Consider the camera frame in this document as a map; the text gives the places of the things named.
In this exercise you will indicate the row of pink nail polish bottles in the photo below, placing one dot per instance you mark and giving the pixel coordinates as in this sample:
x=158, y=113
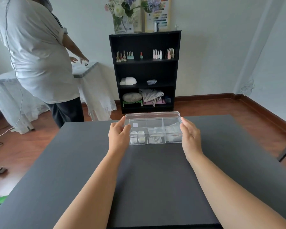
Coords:
x=163, y=54

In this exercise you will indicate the person's right hand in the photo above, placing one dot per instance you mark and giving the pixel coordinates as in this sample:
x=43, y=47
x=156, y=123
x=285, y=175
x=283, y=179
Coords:
x=191, y=140

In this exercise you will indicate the table with white cloth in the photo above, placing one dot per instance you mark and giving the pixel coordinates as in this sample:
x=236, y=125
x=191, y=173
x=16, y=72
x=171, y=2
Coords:
x=97, y=92

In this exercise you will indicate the small patterned pouch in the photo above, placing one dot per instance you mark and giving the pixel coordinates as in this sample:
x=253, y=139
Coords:
x=152, y=81

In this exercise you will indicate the pink cloth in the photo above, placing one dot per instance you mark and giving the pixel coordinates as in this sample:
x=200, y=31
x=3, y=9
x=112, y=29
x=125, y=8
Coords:
x=159, y=101

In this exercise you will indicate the framed colour chart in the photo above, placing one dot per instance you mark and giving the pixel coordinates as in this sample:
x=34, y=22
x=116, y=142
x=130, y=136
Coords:
x=160, y=16

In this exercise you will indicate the green plastic rack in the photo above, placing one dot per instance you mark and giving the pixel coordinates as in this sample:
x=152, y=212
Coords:
x=132, y=103

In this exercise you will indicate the clear plastic organizer box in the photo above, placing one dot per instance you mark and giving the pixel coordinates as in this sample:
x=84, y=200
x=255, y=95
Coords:
x=154, y=119

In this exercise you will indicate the person's right thumb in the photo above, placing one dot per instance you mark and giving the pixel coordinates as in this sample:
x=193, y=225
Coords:
x=182, y=132

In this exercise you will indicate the small white bottle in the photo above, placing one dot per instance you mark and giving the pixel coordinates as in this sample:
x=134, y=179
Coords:
x=155, y=27

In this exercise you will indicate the black bookshelf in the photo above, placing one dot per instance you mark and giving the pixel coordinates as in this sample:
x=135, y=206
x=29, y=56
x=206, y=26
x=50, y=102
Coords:
x=145, y=71

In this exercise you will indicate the small white round jar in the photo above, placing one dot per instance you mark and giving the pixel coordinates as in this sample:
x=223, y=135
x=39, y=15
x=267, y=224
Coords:
x=133, y=134
x=142, y=140
x=133, y=140
x=141, y=133

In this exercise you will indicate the grey folded towel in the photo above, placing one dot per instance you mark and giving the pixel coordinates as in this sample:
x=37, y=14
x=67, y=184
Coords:
x=152, y=94

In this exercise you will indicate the person's left hand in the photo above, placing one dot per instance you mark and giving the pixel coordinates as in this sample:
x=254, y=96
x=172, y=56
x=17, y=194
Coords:
x=117, y=138

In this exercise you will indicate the person's right forearm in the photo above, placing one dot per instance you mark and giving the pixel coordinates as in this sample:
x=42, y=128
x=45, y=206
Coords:
x=228, y=195

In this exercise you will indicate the flower bouquet in glass vase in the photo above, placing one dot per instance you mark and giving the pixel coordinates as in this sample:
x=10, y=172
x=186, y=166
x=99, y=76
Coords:
x=123, y=11

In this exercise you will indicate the person's left thumb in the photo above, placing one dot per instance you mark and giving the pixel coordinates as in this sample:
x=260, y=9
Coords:
x=127, y=128

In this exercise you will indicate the person's left forearm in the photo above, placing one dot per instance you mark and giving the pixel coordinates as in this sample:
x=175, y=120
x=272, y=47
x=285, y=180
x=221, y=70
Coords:
x=95, y=195

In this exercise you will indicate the crumpled clear plastic bag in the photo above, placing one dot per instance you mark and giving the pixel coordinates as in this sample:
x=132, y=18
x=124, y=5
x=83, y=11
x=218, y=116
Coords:
x=173, y=132

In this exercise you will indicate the row of small nail polish bottles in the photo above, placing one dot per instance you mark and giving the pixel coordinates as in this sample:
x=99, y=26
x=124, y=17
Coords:
x=124, y=56

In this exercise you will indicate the white nail lamp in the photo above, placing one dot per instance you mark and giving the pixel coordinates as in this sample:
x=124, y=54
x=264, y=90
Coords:
x=129, y=81

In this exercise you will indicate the clear packet of nail tips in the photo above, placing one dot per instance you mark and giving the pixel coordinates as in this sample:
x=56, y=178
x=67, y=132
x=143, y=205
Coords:
x=155, y=135

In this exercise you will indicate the grey oval cushion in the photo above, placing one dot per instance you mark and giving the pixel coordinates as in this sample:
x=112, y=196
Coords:
x=132, y=97

